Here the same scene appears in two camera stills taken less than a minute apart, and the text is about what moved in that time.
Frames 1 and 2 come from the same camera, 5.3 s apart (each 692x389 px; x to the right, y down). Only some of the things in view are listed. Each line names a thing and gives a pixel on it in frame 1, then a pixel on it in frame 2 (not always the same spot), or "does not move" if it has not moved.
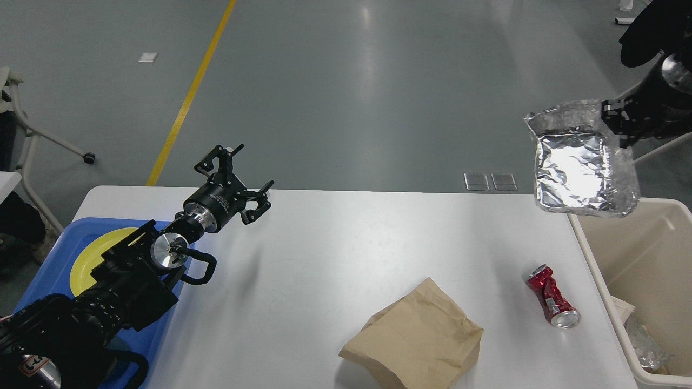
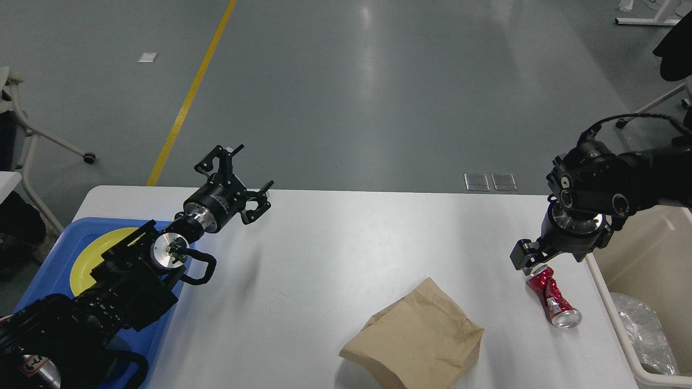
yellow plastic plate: x=89 y=255 does not move
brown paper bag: x=421 y=341 does not move
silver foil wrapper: x=579 y=167 → x=647 y=335
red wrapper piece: x=541 y=280 does not move
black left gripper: x=212 y=206 does not move
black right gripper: x=661 y=104 → x=564 y=232
